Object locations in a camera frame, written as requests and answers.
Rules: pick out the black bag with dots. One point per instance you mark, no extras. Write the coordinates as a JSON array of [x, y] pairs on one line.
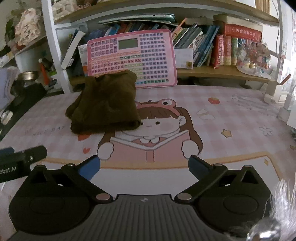
[[21, 104]]

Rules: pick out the white orange box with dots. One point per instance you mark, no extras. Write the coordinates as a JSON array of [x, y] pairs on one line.
[[82, 49]]

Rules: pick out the pink keyboard learning toy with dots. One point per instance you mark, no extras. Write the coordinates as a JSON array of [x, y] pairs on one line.
[[149, 54]]

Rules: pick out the red thick dictionary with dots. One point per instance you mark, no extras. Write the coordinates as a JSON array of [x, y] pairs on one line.
[[237, 31]]

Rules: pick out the pink flower ornament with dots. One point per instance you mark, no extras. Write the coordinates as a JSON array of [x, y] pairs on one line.
[[253, 58]]

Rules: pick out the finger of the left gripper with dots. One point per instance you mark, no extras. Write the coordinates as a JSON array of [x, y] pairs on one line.
[[30, 156], [4, 153]]

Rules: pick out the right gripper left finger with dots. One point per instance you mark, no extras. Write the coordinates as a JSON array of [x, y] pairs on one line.
[[79, 177]]

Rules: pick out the white wrist watch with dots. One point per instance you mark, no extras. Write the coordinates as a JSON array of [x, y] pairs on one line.
[[6, 116]]

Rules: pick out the dark olive green garment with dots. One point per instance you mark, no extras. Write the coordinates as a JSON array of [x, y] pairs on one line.
[[106, 104]]

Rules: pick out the white leaning book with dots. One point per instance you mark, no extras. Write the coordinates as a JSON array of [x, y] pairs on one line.
[[69, 59]]

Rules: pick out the pink cartoon desk mat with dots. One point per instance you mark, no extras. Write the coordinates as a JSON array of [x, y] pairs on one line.
[[178, 121]]

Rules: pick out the metal bowl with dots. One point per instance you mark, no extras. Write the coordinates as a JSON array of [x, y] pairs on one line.
[[28, 76]]

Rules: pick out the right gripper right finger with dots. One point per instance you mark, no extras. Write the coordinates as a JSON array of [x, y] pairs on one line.
[[207, 176]]

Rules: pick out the white shelf post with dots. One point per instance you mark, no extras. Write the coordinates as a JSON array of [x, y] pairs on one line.
[[53, 43]]

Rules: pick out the lavender folded cloth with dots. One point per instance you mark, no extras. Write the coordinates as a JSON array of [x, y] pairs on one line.
[[7, 77]]

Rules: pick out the white charger plug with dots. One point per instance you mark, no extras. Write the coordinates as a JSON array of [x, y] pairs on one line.
[[284, 112]]

